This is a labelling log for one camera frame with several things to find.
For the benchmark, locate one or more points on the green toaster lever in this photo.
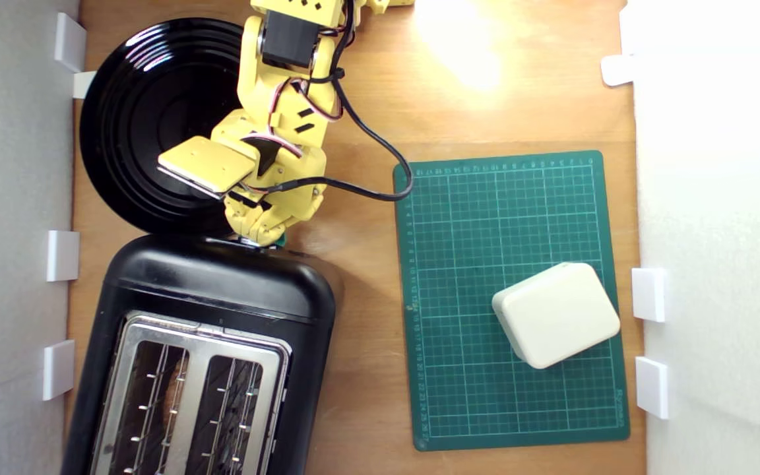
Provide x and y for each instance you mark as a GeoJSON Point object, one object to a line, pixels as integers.
{"type": "Point", "coordinates": [280, 241]}

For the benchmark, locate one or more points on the black two-slot toaster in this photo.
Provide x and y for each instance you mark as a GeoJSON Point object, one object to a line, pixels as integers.
{"type": "Point", "coordinates": [221, 284]}

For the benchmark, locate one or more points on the black round plate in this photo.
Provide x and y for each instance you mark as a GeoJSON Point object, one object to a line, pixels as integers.
{"type": "Point", "coordinates": [123, 138]}

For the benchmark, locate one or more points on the brown bread slice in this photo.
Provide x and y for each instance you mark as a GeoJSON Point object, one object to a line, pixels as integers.
{"type": "Point", "coordinates": [173, 396]}

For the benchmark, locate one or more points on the green cutting mat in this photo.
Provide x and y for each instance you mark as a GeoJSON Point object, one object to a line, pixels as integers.
{"type": "Point", "coordinates": [472, 264]}

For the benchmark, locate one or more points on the white rounded block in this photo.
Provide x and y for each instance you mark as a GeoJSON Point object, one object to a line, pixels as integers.
{"type": "Point", "coordinates": [555, 315]}

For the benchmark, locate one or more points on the yellow wrist camera mount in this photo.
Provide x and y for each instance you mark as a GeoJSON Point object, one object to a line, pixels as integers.
{"type": "Point", "coordinates": [205, 165]}

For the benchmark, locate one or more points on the white wall clip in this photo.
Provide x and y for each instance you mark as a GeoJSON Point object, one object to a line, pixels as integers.
{"type": "Point", "coordinates": [648, 295]}
{"type": "Point", "coordinates": [83, 84]}
{"type": "Point", "coordinates": [652, 388]}
{"type": "Point", "coordinates": [58, 369]}
{"type": "Point", "coordinates": [616, 70]}
{"type": "Point", "coordinates": [62, 255]}
{"type": "Point", "coordinates": [68, 41]}

